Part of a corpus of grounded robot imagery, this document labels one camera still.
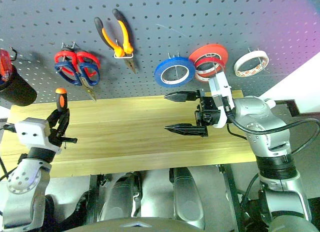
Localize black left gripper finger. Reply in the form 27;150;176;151
57;109;71;139
47;109;60;129

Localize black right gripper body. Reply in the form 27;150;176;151
194;89;221;129

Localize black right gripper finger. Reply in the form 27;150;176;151
164;123;209;138
164;91;201;103

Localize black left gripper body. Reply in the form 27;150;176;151
49;128;78;149

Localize orange black screwdriver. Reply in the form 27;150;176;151
55;87;68;150

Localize blue black handled scissors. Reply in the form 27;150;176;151
54;61;101;102

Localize orange black needle-nose pliers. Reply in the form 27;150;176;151
94;8;138;74

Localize small red white tape roll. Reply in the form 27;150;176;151
194;57;226;83

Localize blue tape roll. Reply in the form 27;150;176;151
153;57;196;89

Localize metal hook of blue tape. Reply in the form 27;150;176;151
167;51;181;80

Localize large red tape roll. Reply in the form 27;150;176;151
188;43;229;67

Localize metal hook of white tape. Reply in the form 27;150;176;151
247;48;261;65

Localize grey perforated pegboard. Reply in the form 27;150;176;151
0;0;320;107

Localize black cylindrical holder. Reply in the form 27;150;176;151
0;65;38;107

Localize metal hook of red tapes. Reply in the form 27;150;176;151
206;53;222;74

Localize black shoe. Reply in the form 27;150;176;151
74;191;90;214
44;194;56;219

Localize silver robot leg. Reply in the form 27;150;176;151
99;171;143;221
169;167;206;229

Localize metal double scissors hook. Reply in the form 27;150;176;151
61;41;77;52

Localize white board panel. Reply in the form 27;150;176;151
259;59;320;115

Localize dark rounded robot torso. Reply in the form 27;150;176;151
63;216;203;232

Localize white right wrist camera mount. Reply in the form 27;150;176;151
208;71;236;129

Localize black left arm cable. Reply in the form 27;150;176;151
0;124;18;180

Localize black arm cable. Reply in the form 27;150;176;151
226;114;320;155
0;124;18;180

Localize red handled scissors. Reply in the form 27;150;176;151
54;50;101;92

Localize metal triangular wire hook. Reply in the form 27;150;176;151
113;45;134;59

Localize red transparent tool handle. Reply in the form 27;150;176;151
0;48;13;82

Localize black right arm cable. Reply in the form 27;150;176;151
226;114;320;155

